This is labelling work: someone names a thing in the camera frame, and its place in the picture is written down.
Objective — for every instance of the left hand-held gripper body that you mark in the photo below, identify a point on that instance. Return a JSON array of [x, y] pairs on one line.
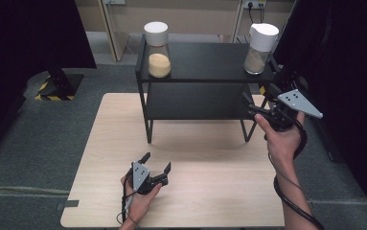
[[141, 177]]

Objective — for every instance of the person's left hand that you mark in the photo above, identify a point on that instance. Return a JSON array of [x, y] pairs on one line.
[[139, 204]]

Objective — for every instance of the glass jar with yellow grains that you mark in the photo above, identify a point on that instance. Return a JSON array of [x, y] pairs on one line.
[[158, 48]]

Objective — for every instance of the beige wooden frame post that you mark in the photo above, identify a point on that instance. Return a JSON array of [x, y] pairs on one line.
[[112, 32]]

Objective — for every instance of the grey floor tape strip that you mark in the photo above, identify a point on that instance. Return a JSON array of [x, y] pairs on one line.
[[67, 204]]

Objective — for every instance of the black two-tier shelf rack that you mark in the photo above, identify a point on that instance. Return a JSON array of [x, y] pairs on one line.
[[203, 60]]

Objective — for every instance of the person's right hand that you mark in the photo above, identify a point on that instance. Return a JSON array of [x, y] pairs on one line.
[[281, 142]]

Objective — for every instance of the white wall socket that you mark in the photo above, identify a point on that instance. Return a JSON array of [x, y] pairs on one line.
[[254, 4]]

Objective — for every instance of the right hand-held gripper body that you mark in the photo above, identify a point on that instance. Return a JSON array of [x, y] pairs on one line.
[[294, 103]]

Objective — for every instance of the black curtain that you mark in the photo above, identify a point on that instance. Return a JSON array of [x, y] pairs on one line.
[[347, 64], [18, 48]]

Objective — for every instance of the glass jar with spouted lid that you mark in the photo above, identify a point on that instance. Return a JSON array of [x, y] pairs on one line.
[[261, 44]]

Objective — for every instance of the white frame post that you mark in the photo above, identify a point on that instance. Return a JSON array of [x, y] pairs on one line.
[[238, 20]]

